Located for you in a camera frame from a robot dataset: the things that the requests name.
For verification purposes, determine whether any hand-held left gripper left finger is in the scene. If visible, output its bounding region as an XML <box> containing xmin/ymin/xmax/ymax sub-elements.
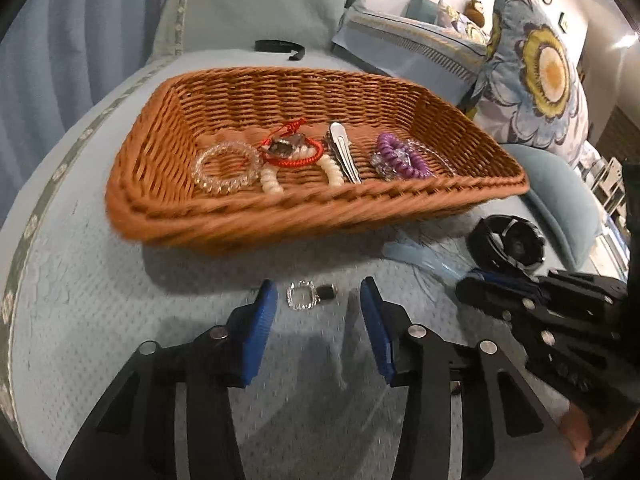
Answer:
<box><xmin>56</xmin><ymin>280</ymin><xmax>278</xmax><ymax>480</ymax></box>

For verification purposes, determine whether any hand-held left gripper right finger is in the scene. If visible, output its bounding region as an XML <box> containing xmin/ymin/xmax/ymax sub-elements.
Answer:
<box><xmin>360</xmin><ymin>276</ymin><xmax>583</xmax><ymax>480</ymax></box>

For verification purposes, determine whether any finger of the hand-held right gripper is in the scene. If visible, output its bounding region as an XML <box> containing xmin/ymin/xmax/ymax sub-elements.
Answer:
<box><xmin>456</xmin><ymin>270</ymin><xmax>551</xmax><ymax>321</ymax></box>
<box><xmin>540</xmin><ymin>270</ymin><xmax>628</xmax><ymax>306</ymax></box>

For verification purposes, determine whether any cream spiral hair tie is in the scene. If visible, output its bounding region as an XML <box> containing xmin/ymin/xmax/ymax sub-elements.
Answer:
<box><xmin>259</xmin><ymin>152</ymin><xmax>346</xmax><ymax>195</ymax></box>

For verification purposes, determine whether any clear spiral hair tie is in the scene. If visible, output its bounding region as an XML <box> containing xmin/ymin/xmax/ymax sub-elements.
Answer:
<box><xmin>194</xmin><ymin>142</ymin><xmax>262</xmax><ymax>196</ymax></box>

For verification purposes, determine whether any purple spiral hair tie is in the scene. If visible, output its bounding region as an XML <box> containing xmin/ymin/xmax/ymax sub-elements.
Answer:
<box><xmin>376</xmin><ymin>132</ymin><xmax>431</xmax><ymax>180</ymax></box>

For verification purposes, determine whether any red braided bracelet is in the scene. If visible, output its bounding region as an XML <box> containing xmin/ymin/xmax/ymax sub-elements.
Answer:
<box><xmin>257</xmin><ymin>119</ymin><xmax>325</xmax><ymax>167</ymax></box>

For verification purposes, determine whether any silver hair clip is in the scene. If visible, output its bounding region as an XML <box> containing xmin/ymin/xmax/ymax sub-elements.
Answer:
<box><xmin>325</xmin><ymin>121</ymin><xmax>363</xmax><ymax>184</ymax></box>

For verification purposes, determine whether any small silver pendant watch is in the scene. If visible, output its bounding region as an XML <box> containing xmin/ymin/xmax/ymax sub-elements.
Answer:
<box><xmin>267</xmin><ymin>135</ymin><xmax>308</xmax><ymax>157</ymax></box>

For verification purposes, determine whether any brown wicker basket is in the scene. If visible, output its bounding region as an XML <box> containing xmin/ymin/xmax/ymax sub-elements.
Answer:
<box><xmin>105</xmin><ymin>66</ymin><xmax>531</xmax><ymax>256</ymax></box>

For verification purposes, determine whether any person's right hand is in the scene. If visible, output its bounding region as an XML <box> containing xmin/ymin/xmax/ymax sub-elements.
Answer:
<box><xmin>560</xmin><ymin>405</ymin><xmax>601</xmax><ymax>466</ymax></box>

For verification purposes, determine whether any black wrist watch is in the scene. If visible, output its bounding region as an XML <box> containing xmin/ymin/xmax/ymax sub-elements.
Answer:
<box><xmin>467</xmin><ymin>215</ymin><xmax>546</xmax><ymax>271</ymax></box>

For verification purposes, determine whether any teal cushion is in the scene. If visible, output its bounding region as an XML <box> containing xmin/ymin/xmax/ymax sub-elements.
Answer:
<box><xmin>502</xmin><ymin>144</ymin><xmax>601</xmax><ymax>267</ymax></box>

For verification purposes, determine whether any white rack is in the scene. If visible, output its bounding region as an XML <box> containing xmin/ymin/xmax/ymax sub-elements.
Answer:
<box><xmin>590</xmin><ymin>155</ymin><xmax>628</xmax><ymax>222</ymax></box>

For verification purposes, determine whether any large floral pillow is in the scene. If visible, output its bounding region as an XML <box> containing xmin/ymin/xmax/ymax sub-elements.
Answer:
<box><xmin>460</xmin><ymin>0</ymin><xmax>593</xmax><ymax>158</ymax></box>

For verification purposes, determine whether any small floral pillow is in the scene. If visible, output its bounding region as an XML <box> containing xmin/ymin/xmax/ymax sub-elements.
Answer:
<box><xmin>439</xmin><ymin>2</ymin><xmax>488</xmax><ymax>45</ymax></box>

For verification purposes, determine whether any striped blue throw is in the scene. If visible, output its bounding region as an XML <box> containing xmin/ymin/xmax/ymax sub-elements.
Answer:
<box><xmin>331</xmin><ymin>0</ymin><xmax>488</xmax><ymax>81</ymax></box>

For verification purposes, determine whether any brown owl toy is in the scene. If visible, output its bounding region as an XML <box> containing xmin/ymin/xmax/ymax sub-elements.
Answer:
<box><xmin>462</xmin><ymin>0</ymin><xmax>487</xmax><ymax>27</ymax></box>

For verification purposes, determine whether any blue curtain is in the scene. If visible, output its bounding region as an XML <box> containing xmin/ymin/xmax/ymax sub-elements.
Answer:
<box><xmin>0</xmin><ymin>0</ymin><xmax>166</xmax><ymax>231</ymax></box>

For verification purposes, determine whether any black strap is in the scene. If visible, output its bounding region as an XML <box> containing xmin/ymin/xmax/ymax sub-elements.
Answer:
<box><xmin>254</xmin><ymin>39</ymin><xmax>306</xmax><ymax>62</ymax></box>

